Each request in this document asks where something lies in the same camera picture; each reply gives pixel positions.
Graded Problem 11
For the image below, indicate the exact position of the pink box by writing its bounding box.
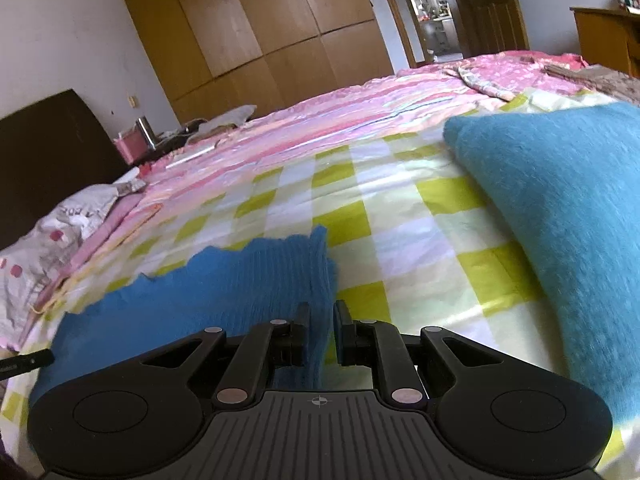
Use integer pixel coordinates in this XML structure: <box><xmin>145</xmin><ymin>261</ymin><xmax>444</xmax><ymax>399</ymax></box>
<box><xmin>115</xmin><ymin>127</ymin><xmax>151</xmax><ymax>166</ymax></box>

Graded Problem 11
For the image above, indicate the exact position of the pink floral cloth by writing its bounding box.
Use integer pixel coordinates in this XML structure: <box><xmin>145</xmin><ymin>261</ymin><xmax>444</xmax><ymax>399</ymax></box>
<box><xmin>445</xmin><ymin>62</ymin><xmax>521</xmax><ymax>101</ymax></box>

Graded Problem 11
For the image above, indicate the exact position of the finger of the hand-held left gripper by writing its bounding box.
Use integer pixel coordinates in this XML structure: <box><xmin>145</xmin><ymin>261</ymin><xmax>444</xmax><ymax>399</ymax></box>
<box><xmin>0</xmin><ymin>349</ymin><xmax>55</xmax><ymax>381</ymax></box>

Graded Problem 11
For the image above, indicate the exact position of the brown wooden door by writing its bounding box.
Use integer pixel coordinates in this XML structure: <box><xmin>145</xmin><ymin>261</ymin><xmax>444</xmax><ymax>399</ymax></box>
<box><xmin>445</xmin><ymin>0</ymin><xmax>531</xmax><ymax>56</ymax></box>

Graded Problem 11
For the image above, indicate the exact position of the brown patterned cloth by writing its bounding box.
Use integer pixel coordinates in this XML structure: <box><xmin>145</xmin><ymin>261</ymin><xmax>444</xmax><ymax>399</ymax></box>
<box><xmin>542</xmin><ymin>62</ymin><xmax>640</xmax><ymax>106</ymax></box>

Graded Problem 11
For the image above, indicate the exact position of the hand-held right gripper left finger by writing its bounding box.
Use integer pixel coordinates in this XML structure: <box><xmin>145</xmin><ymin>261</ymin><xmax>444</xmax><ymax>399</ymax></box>
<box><xmin>140</xmin><ymin>301</ymin><xmax>312</xmax><ymax>408</ymax></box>

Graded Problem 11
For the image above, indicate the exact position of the blue striped knit sweater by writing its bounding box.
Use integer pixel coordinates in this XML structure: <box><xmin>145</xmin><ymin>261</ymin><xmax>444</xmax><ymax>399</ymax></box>
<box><xmin>30</xmin><ymin>225</ymin><xmax>341</xmax><ymax>411</ymax></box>

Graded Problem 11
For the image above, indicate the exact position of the grey pillow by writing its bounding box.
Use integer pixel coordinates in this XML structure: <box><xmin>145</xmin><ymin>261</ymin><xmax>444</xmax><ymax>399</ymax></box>
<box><xmin>210</xmin><ymin>105</ymin><xmax>257</xmax><ymax>128</ymax></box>

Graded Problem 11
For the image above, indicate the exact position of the pink striped bed sheet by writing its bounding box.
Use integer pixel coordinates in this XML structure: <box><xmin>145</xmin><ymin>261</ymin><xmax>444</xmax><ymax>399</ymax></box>
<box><xmin>30</xmin><ymin>51</ymin><xmax>640</xmax><ymax>311</ymax></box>

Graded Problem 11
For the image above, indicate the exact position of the teal fuzzy garment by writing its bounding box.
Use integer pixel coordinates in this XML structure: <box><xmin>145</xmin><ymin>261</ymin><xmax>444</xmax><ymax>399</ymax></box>
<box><xmin>442</xmin><ymin>101</ymin><xmax>640</xmax><ymax>428</ymax></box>

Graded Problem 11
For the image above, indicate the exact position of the dark wooden headboard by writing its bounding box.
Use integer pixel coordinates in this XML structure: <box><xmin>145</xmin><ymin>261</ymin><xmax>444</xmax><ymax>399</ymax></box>
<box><xmin>0</xmin><ymin>89</ymin><xmax>128</xmax><ymax>251</ymax></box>

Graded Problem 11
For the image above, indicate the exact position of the wooden desk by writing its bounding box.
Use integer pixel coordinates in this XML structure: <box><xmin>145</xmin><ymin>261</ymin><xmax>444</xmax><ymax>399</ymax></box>
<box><xmin>570</xmin><ymin>6</ymin><xmax>640</xmax><ymax>78</ymax></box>

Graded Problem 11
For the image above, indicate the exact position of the white printed pillow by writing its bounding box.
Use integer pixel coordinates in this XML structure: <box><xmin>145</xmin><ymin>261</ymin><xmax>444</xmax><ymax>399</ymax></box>
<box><xmin>0</xmin><ymin>182</ymin><xmax>146</xmax><ymax>351</ymax></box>

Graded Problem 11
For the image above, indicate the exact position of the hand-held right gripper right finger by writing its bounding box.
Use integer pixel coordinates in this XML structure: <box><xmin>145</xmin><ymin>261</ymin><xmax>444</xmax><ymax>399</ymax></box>
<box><xmin>333</xmin><ymin>300</ymin><xmax>506</xmax><ymax>408</ymax></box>

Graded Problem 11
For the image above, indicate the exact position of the wooden wardrobe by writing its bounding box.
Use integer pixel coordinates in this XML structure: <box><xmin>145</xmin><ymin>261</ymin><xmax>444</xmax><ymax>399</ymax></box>
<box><xmin>110</xmin><ymin>0</ymin><xmax>396</xmax><ymax>123</ymax></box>

